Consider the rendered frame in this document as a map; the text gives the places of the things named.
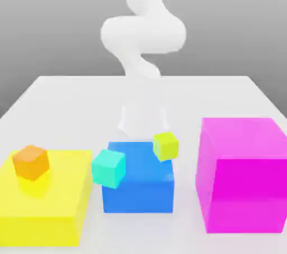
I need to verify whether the small lime cube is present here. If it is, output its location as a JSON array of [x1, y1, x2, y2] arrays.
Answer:
[[152, 131, 179, 162]]

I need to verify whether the small cyan cube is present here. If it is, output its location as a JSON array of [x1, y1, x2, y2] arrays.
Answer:
[[91, 149, 127, 190]]

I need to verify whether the small orange cube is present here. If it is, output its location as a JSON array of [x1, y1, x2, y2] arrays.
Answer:
[[12, 145, 50, 182]]

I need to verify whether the large blue box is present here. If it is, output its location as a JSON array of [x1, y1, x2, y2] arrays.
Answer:
[[101, 141, 175, 214]]

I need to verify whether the large magenta box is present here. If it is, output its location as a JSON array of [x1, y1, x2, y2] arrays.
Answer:
[[195, 117, 287, 234]]

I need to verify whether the large yellow box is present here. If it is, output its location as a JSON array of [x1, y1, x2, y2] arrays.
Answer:
[[0, 149, 93, 247]]

